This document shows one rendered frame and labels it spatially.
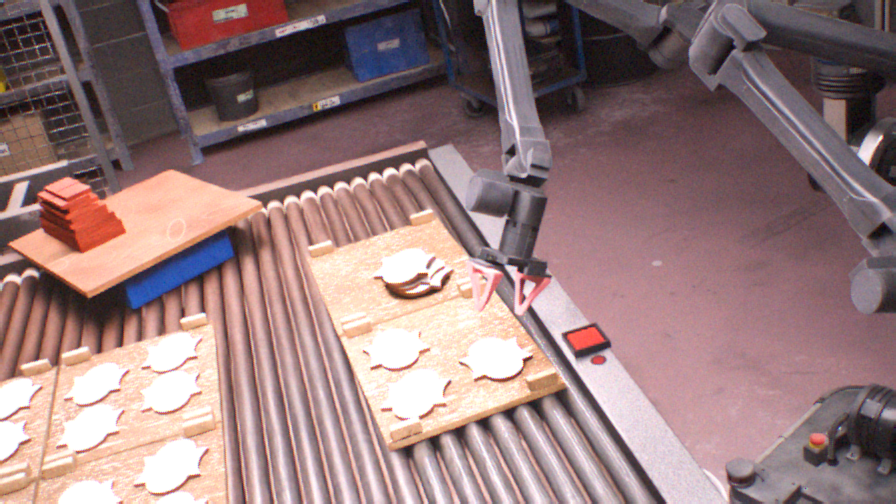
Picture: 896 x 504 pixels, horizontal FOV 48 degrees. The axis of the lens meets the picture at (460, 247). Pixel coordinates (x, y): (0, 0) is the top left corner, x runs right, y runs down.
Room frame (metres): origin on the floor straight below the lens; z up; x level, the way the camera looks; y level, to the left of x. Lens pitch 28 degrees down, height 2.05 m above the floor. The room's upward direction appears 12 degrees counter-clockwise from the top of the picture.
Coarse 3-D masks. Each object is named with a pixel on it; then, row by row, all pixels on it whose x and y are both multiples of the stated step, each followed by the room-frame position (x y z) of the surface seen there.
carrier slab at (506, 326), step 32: (416, 320) 1.85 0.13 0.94; (448, 320) 1.82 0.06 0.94; (480, 320) 1.79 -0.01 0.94; (512, 320) 1.77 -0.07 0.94; (352, 352) 1.77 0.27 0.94; (448, 352) 1.70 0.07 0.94; (384, 384) 1.63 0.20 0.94; (480, 384) 1.57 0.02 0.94; (512, 384) 1.55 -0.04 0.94; (384, 416) 1.53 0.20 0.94; (448, 416) 1.49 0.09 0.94; (480, 416) 1.48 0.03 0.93
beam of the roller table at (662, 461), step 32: (448, 160) 2.73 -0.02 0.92; (480, 224) 2.28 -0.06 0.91; (544, 320) 1.77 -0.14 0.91; (576, 320) 1.75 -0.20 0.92; (608, 352) 1.61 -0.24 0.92; (608, 384) 1.51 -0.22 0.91; (608, 416) 1.42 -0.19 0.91; (640, 416) 1.40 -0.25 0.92; (640, 448) 1.32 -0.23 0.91; (672, 448) 1.30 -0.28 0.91; (672, 480) 1.23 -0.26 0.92; (704, 480) 1.21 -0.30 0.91
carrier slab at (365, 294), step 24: (384, 240) 2.26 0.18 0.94; (408, 240) 2.23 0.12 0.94; (432, 240) 2.20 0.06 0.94; (312, 264) 2.21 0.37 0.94; (336, 264) 2.18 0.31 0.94; (360, 264) 2.16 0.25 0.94; (456, 264) 2.06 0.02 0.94; (336, 288) 2.06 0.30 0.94; (360, 288) 2.04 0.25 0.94; (384, 288) 2.01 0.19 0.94; (456, 288) 1.95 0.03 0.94; (336, 312) 1.95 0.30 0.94; (360, 312) 1.93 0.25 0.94; (384, 312) 1.91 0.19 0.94; (408, 312) 1.89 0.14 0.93
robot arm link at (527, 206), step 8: (512, 184) 1.47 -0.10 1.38; (520, 184) 1.47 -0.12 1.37; (512, 192) 1.45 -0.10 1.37; (520, 192) 1.46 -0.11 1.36; (528, 192) 1.45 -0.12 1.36; (536, 192) 1.47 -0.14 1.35; (512, 200) 1.45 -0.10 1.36; (520, 200) 1.45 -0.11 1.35; (528, 200) 1.44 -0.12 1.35; (536, 200) 1.44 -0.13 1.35; (544, 200) 1.45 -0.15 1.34; (512, 208) 1.45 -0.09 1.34; (520, 208) 1.44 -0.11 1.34; (528, 208) 1.44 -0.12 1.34; (536, 208) 1.44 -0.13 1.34; (544, 208) 1.45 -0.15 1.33; (512, 216) 1.45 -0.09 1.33; (520, 216) 1.44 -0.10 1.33; (528, 216) 1.44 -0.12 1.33; (536, 216) 1.44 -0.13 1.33; (528, 224) 1.44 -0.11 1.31; (536, 224) 1.44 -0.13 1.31
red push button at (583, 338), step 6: (582, 330) 1.69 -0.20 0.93; (588, 330) 1.68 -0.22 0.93; (594, 330) 1.68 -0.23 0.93; (570, 336) 1.67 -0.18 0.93; (576, 336) 1.67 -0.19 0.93; (582, 336) 1.67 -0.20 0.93; (588, 336) 1.66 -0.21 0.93; (594, 336) 1.66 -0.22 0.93; (600, 336) 1.65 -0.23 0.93; (576, 342) 1.65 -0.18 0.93; (582, 342) 1.64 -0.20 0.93; (588, 342) 1.64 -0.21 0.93; (594, 342) 1.64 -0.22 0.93; (576, 348) 1.63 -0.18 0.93
